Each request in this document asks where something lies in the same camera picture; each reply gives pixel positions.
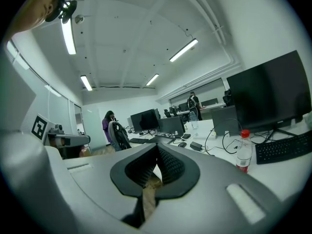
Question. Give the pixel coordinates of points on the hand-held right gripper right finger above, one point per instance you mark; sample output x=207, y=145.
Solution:
x=209, y=184

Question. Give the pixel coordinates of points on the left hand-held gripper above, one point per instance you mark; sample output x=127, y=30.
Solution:
x=70, y=140

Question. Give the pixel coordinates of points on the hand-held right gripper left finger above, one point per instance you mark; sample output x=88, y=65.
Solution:
x=97, y=174

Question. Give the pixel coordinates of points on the black computer mouse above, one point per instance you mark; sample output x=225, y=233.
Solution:
x=182, y=144

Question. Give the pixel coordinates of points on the white desk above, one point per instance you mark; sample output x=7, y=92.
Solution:
x=268, y=177

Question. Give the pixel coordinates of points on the black power adapter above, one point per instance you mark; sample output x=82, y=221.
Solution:
x=195, y=146

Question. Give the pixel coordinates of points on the grey office chair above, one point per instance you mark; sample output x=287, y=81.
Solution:
x=119, y=135

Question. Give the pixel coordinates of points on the red-capped plastic bottle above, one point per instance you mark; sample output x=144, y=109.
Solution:
x=243, y=155

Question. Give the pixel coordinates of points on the small black keyboard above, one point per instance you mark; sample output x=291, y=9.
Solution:
x=138, y=141

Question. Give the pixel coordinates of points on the long ceiling light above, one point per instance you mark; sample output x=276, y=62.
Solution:
x=152, y=79
x=183, y=50
x=86, y=83
x=69, y=36

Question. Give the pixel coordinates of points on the clear plastic bottle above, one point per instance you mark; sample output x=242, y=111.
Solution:
x=194, y=121

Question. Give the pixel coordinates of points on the dark grey monitor back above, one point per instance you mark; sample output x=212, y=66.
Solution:
x=170, y=125

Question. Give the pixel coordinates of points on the small black monitor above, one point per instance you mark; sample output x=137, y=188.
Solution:
x=143, y=121

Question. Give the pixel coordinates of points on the large black keyboard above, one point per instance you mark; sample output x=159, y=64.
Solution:
x=282, y=149

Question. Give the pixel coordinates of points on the black office chair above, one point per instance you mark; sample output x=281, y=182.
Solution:
x=167, y=113
x=228, y=99

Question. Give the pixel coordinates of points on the large black monitor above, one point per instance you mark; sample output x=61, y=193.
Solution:
x=268, y=94

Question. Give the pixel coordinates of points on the round ceiling smoke detector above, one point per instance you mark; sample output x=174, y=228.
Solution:
x=79, y=19

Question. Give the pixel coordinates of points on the person's head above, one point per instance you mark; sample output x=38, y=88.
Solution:
x=36, y=6

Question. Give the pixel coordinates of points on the black head-worn camera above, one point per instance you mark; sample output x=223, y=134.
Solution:
x=64, y=10

